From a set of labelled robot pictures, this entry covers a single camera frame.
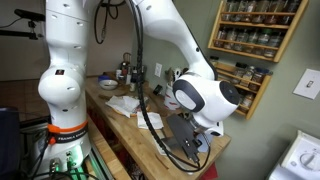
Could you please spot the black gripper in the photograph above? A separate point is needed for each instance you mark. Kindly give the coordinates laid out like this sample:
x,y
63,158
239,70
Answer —
x,y
191,150

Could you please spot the dark metal spatula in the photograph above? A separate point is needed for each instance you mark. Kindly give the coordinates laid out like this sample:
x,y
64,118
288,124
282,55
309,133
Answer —
x,y
168,143

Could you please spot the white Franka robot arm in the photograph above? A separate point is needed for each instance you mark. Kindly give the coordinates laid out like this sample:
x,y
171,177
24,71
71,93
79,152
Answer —
x,y
160,20

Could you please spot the white box on counter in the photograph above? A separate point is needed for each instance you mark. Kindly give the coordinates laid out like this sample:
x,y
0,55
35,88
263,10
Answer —
x,y
205,143

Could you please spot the red cloth under table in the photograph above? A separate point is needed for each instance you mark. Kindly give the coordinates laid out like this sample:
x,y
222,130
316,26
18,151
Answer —
x,y
210,172

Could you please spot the folded white napkin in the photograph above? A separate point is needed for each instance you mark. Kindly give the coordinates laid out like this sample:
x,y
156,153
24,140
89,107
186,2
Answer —
x,y
151,120

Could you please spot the patterned ceramic plate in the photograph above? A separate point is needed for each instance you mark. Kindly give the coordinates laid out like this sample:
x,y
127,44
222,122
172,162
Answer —
x,y
135,113

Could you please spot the small black silver gadget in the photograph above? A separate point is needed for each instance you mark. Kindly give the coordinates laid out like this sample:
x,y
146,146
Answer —
x,y
157,90

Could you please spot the crumpled white paper towel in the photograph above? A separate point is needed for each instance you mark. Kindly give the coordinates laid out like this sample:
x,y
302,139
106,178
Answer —
x,y
125,103

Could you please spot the wooden robot stand platform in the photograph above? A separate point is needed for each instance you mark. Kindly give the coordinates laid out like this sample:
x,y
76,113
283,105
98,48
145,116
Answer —
x,y
106,150

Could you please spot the short wooden spice rack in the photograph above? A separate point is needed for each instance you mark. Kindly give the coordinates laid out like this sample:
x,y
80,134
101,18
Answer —
x,y
258,96

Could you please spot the black lid rack jar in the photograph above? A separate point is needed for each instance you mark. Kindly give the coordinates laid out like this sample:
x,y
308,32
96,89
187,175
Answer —
x,y
240,70

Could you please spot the silver lid rack jar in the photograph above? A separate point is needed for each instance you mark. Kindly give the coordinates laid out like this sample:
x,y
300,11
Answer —
x,y
248,73

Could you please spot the blue lid rack jar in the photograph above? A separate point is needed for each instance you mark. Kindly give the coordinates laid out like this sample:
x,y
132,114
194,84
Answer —
x,y
259,76

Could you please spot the white ceramic bowl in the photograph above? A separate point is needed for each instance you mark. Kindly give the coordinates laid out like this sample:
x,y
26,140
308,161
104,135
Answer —
x,y
108,84

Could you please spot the white kitchen stove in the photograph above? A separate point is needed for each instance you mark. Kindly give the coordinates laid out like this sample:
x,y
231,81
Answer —
x,y
300,160

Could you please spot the blue plastic bowl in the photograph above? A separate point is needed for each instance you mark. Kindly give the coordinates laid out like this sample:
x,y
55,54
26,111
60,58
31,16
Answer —
x,y
104,77

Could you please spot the glass spice rack jar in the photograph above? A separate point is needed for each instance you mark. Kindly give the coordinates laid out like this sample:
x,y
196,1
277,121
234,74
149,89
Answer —
x,y
220,38

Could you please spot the green lid rack jar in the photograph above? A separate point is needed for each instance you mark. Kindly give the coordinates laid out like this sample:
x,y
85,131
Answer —
x,y
264,38

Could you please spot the tall wooden spice rack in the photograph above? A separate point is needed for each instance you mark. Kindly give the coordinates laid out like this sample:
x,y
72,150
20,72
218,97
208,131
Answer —
x,y
283,43

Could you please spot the dark blue bulky object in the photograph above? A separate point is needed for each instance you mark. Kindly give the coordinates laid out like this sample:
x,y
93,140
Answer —
x,y
8,143

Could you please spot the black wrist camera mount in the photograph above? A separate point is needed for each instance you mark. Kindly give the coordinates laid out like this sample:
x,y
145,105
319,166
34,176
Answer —
x,y
178,128

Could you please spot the white wall outlet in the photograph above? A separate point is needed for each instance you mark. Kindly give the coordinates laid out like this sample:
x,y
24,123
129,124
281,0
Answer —
x,y
158,70

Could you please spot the white light switch plate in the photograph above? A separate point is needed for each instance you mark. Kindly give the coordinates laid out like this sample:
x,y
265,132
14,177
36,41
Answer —
x,y
308,84

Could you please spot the black camera on mount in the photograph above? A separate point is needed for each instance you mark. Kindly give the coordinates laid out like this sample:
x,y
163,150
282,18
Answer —
x,y
28,15

